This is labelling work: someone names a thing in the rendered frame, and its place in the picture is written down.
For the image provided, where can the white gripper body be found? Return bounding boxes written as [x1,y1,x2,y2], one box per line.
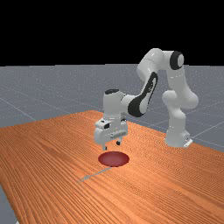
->
[94,117,129,146]

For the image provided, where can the red plate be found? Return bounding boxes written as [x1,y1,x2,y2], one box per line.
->
[97,150,130,168]

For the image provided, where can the grey fork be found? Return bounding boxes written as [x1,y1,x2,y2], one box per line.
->
[78,167,113,184]

